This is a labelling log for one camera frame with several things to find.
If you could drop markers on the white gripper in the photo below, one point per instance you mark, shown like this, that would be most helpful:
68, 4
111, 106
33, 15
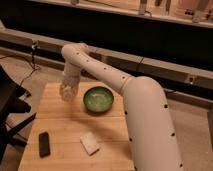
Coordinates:
69, 88

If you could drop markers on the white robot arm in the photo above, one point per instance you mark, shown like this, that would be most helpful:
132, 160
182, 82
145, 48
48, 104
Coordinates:
152, 136

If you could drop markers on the green ceramic bowl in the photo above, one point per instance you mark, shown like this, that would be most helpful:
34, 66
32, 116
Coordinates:
98, 99

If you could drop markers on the wooden table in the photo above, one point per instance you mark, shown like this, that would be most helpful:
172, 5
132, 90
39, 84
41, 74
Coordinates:
66, 123

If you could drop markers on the white sponge block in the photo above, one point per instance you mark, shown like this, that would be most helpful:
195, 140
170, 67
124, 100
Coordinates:
89, 143

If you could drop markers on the black chair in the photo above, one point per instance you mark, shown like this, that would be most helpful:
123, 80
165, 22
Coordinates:
10, 102

